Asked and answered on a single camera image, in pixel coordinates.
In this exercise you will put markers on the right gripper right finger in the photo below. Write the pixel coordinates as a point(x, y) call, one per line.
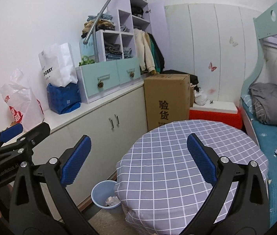
point(204, 157)

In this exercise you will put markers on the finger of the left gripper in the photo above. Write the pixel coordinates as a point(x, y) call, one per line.
point(11, 132)

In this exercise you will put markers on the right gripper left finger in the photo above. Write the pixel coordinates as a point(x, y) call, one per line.
point(72, 160)

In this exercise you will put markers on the blue plastic trash bin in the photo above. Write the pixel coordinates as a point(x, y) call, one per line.
point(101, 191)

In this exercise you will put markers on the trash inside bin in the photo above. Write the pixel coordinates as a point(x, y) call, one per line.
point(112, 201)

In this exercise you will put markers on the cream low cabinet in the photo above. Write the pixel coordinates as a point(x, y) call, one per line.
point(113, 123)

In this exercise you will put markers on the white red plastic bag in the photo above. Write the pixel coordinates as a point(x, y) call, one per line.
point(24, 106)

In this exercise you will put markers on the red storage box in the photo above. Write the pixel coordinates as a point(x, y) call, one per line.
point(234, 120)

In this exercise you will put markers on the grey checked tablecloth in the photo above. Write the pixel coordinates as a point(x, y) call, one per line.
point(159, 184)

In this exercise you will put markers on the blue plastic bag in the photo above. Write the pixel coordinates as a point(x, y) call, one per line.
point(63, 100)

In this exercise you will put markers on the white plastic bag on floor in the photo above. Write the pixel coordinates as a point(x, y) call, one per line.
point(200, 97)

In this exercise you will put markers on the brown cardboard box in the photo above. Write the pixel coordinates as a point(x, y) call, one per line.
point(167, 99)

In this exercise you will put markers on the white paper shopping bag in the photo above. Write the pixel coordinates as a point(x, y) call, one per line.
point(57, 65)

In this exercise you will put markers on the grey folded quilt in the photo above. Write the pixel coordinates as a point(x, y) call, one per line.
point(264, 99)

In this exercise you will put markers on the mint drawer unit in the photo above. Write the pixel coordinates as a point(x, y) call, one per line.
point(98, 80)

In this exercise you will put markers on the hanging clothes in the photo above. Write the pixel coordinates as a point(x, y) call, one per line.
point(149, 55)

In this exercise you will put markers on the white shelf unit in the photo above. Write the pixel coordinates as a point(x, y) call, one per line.
point(114, 37)

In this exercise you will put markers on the teal bed frame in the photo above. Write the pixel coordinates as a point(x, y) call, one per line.
point(265, 69)

